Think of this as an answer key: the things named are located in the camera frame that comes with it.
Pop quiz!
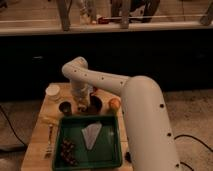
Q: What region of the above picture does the silver fork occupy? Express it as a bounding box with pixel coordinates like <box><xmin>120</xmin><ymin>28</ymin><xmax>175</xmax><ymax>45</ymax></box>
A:
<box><xmin>45</xmin><ymin>124</ymin><xmax>53</xmax><ymax>158</ymax></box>

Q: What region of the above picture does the green plastic tray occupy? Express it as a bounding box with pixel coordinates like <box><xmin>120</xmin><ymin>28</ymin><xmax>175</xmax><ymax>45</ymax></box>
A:
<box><xmin>52</xmin><ymin>115</ymin><xmax>122</xmax><ymax>171</ymax></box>

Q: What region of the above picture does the white folded cloth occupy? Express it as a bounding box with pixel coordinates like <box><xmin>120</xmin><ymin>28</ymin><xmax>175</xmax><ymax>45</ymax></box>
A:
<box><xmin>82</xmin><ymin>122</ymin><xmax>102</xmax><ymax>150</ymax></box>

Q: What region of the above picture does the black cable right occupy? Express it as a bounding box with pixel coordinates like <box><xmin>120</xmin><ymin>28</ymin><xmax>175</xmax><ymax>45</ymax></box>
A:
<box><xmin>173</xmin><ymin>134</ymin><xmax>213</xmax><ymax>171</ymax></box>

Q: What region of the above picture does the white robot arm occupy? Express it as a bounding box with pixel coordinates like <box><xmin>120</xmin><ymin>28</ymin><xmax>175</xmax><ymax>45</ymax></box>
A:
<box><xmin>62</xmin><ymin>57</ymin><xmax>182</xmax><ymax>171</ymax></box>

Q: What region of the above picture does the black cable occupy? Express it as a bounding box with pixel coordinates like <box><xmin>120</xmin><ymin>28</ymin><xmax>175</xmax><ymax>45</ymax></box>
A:
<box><xmin>0</xmin><ymin>105</ymin><xmax>28</xmax><ymax>152</ymax></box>
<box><xmin>173</xmin><ymin>134</ymin><xmax>213</xmax><ymax>171</ymax></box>

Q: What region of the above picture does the orange cup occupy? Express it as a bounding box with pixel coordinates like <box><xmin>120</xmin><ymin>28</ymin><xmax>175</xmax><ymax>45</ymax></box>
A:
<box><xmin>108</xmin><ymin>98</ymin><xmax>121</xmax><ymax>113</ymax></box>

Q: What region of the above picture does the small dark cup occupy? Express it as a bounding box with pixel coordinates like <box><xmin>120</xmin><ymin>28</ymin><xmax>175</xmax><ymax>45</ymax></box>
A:
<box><xmin>59</xmin><ymin>101</ymin><xmax>72</xmax><ymax>116</ymax></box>

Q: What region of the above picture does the black cable left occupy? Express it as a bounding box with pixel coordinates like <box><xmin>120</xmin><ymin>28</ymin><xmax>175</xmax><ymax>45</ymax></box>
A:
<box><xmin>0</xmin><ymin>105</ymin><xmax>28</xmax><ymax>152</ymax></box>

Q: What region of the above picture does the white round container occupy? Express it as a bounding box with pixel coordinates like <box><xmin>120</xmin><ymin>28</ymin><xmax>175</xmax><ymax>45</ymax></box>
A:
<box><xmin>45</xmin><ymin>84</ymin><xmax>60</xmax><ymax>101</ymax></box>

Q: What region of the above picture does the yellow banana piece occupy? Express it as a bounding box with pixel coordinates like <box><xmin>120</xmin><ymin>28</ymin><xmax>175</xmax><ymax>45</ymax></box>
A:
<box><xmin>41</xmin><ymin>116</ymin><xmax>59</xmax><ymax>125</ymax></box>

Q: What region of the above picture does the bunch of dark grapes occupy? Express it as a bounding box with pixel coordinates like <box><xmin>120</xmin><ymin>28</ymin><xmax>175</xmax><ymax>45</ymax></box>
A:
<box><xmin>60</xmin><ymin>139</ymin><xmax>78</xmax><ymax>166</ymax></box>

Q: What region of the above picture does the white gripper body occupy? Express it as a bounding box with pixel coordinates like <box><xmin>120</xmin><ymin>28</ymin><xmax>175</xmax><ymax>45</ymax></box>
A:
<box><xmin>72</xmin><ymin>88</ymin><xmax>89</xmax><ymax>108</ymax></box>

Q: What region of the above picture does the small black object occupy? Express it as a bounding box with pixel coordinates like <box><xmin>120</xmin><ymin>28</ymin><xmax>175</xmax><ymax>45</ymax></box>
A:
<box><xmin>125</xmin><ymin>152</ymin><xmax>131</xmax><ymax>163</ymax></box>

